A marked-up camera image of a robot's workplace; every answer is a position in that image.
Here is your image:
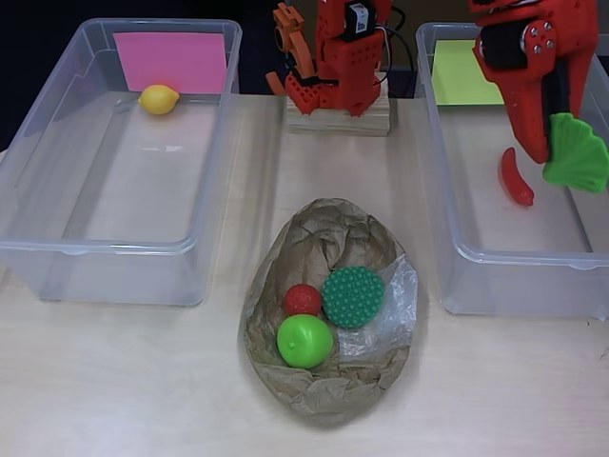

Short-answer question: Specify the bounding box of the green toy apple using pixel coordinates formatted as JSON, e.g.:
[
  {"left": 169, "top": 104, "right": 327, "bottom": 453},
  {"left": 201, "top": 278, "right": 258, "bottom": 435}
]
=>
[{"left": 276, "top": 313, "right": 334, "bottom": 370}]

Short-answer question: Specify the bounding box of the black cable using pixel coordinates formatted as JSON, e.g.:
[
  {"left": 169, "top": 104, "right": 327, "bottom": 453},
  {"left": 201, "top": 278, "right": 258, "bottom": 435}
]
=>
[{"left": 380, "top": 26, "right": 416, "bottom": 99}]

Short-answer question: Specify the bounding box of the wooden base block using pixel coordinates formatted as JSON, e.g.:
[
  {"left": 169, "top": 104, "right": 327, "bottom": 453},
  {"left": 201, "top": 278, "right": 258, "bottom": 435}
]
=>
[{"left": 286, "top": 70, "right": 392, "bottom": 139}]

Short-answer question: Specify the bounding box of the orange table clamp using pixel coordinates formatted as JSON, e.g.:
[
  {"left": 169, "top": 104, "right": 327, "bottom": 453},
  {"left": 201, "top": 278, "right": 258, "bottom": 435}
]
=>
[{"left": 265, "top": 2, "right": 318, "bottom": 96}]

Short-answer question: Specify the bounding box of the crumpled brown paper bag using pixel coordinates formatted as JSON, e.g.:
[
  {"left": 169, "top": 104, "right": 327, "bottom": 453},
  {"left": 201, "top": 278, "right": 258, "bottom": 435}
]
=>
[{"left": 237, "top": 198, "right": 421, "bottom": 428}]

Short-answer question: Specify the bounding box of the yellow toy lemon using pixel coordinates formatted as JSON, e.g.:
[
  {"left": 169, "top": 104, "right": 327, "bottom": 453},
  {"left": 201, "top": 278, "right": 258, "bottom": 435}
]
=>
[{"left": 137, "top": 84, "right": 181, "bottom": 116}]

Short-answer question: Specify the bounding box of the red toy chili pepper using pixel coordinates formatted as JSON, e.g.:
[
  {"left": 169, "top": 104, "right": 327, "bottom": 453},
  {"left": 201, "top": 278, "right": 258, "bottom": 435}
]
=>
[{"left": 498, "top": 147, "right": 536, "bottom": 208}]

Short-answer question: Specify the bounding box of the yellow paper note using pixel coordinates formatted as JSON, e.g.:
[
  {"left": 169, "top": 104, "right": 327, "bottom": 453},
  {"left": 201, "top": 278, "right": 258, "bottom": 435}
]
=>
[{"left": 430, "top": 39, "right": 505, "bottom": 106}]

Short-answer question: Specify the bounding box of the clear plastic bin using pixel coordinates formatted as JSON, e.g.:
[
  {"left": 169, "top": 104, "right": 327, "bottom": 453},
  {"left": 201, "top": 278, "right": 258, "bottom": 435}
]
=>
[
  {"left": 0, "top": 17, "right": 244, "bottom": 308},
  {"left": 412, "top": 21, "right": 609, "bottom": 319}
]

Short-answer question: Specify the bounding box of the red toy strawberry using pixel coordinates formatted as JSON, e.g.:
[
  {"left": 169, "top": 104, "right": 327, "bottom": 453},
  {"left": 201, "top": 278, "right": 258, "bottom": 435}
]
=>
[{"left": 284, "top": 284, "right": 323, "bottom": 317}]

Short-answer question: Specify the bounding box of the light green toy lettuce leaf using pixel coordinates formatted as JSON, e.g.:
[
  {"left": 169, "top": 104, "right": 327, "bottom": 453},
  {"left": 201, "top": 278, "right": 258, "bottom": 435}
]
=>
[{"left": 541, "top": 112, "right": 609, "bottom": 194}]

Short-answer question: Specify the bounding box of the dark green bumpy toy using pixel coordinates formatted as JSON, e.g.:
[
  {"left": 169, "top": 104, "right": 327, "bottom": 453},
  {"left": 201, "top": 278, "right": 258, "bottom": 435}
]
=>
[{"left": 322, "top": 267, "right": 386, "bottom": 329}]

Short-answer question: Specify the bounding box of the pink paper note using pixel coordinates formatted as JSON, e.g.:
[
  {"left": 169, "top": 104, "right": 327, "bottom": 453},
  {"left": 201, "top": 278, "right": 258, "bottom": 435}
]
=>
[{"left": 112, "top": 31, "right": 228, "bottom": 94}]

